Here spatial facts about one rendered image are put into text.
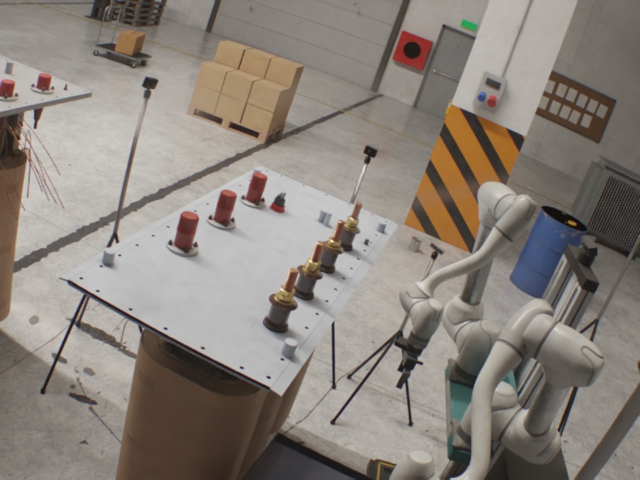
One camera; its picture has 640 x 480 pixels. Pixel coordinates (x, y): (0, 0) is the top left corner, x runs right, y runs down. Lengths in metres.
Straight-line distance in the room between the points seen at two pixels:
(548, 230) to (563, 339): 5.17
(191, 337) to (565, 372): 1.08
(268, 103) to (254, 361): 6.87
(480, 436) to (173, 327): 0.93
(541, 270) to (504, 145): 1.42
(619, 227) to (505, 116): 4.04
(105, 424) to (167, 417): 1.20
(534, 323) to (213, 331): 0.94
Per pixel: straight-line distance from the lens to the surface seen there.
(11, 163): 3.35
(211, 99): 8.87
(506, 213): 2.60
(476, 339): 2.79
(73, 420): 3.51
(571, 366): 1.86
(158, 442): 2.46
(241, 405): 2.24
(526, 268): 7.16
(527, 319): 1.90
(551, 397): 2.06
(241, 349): 1.92
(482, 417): 1.84
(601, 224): 10.59
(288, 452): 2.36
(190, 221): 2.28
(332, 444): 3.86
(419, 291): 2.74
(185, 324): 1.95
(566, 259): 2.60
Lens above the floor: 2.43
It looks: 21 degrees down
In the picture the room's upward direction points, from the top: 20 degrees clockwise
